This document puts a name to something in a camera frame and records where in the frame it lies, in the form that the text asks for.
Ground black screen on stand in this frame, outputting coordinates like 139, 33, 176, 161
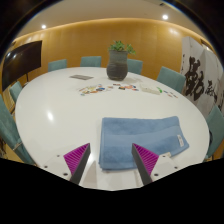
1, 40, 44, 92

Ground blue terry towel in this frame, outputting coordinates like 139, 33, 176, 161
98, 115, 190, 172

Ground potted plant in grey vase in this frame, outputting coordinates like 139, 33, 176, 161
106, 40, 137, 82

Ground grey booklet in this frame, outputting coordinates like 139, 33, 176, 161
69, 74, 95, 81

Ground white flat box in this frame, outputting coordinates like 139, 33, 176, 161
139, 84, 162, 96

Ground white calligraphy folding screen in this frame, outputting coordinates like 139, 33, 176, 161
179, 35, 224, 118

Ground teal chairs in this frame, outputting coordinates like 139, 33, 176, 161
0, 55, 224, 166

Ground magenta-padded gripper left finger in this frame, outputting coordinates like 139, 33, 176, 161
39, 142, 92, 186

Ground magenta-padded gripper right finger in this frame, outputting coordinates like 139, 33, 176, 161
131, 143, 183, 186

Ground ceiling lights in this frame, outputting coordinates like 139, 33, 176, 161
40, 13, 170, 30

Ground colourful sticker sheet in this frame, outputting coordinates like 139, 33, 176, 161
78, 83, 108, 97

